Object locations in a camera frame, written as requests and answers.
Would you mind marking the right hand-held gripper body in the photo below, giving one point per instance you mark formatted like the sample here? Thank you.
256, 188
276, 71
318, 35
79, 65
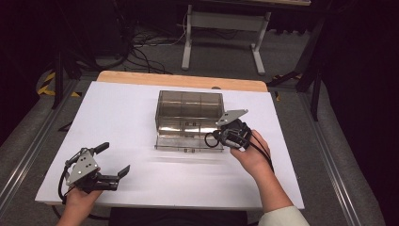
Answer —
236, 133

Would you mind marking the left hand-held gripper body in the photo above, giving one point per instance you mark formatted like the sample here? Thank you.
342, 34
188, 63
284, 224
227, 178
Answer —
82, 169

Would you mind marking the clear grey drawer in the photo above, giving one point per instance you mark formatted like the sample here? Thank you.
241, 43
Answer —
172, 132
172, 123
178, 147

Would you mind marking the clear grey drawer organizer box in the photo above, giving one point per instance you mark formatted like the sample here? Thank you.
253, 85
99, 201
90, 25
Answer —
188, 105

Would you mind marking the person's right hand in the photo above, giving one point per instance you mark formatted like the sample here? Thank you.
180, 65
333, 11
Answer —
255, 158

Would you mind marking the person's left hand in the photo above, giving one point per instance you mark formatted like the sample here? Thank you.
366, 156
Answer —
80, 202

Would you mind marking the white board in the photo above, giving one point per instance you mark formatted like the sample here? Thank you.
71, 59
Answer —
125, 119

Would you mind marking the black tape strip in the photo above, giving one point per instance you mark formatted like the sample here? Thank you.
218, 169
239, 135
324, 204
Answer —
66, 126

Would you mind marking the yellow black floor tape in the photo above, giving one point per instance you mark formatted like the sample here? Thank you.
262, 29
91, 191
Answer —
277, 96

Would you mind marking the wooden table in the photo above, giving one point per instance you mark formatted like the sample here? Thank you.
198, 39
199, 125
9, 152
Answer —
175, 80

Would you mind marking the person's dark lap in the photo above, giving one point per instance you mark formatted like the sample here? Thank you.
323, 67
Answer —
175, 218

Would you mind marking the black metal stand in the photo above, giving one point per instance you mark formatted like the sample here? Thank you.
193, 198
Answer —
315, 94
58, 81

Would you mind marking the aluminium rail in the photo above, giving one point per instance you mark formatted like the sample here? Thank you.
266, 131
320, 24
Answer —
329, 157
34, 147

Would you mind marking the white metal desk frame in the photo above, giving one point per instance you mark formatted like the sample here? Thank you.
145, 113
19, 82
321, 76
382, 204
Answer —
226, 21

